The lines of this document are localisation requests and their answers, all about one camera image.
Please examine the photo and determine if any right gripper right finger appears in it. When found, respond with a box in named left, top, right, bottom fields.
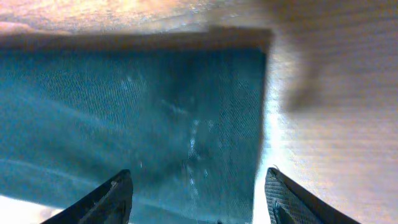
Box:
left=264, top=167, right=359, bottom=224

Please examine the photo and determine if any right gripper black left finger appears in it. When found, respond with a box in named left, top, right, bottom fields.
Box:
left=42, top=169, right=133, bottom=224

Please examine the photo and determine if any black t-shirt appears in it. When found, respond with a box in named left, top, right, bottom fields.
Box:
left=1, top=27, right=271, bottom=223

